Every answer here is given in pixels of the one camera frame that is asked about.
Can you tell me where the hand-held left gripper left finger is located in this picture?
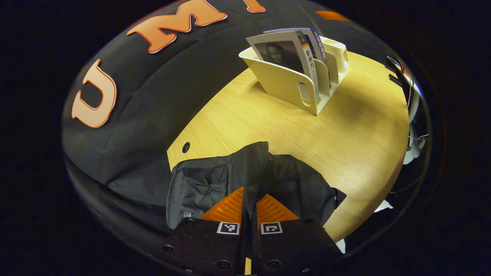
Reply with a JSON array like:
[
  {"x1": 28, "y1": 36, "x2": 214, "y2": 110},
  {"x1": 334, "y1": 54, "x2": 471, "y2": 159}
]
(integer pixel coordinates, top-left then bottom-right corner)
[{"x1": 159, "y1": 187, "x2": 246, "y2": 276}]

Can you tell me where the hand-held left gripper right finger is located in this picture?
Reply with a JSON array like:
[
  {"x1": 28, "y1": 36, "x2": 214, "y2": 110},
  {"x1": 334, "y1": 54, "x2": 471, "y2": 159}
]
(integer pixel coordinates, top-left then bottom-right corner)
[{"x1": 249, "y1": 194, "x2": 342, "y2": 276}]

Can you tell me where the black schoolbag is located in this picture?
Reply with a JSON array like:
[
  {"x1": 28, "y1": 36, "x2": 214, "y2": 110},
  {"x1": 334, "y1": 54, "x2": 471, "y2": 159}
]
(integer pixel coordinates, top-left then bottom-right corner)
[{"x1": 166, "y1": 141, "x2": 347, "y2": 230}]

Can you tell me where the white bookshelf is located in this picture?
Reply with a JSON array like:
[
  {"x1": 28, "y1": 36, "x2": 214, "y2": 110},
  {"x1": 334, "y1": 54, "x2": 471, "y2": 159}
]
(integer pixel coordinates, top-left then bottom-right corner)
[{"x1": 239, "y1": 36, "x2": 349, "y2": 116}]

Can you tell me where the portrait cover book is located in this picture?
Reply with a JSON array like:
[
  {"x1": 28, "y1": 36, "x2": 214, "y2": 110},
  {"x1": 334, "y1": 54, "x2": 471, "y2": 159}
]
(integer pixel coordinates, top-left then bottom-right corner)
[{"x1": 246, "y1": 31, "x2": 321, "y2": 104}]

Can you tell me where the blue cover book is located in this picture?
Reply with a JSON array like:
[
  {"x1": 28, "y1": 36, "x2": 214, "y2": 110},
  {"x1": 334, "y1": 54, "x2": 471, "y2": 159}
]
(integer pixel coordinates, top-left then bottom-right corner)
[{"x1": 265, "y1": 27, "x2": 327, "y2": 62}]

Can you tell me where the black backdrop cloth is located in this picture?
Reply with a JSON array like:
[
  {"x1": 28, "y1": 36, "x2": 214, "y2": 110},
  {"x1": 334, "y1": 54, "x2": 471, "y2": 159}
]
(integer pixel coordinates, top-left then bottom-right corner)
[{"x1": 61, "y1": 0, "x2": 384, "y2": 246}]

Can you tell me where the cluttered white desk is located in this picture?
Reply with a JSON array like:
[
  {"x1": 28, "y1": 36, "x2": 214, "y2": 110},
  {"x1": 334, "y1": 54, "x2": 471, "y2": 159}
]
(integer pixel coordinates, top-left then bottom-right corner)
[{"x1": 386, "y1": 56, "x2": 431, "y2": 165}]

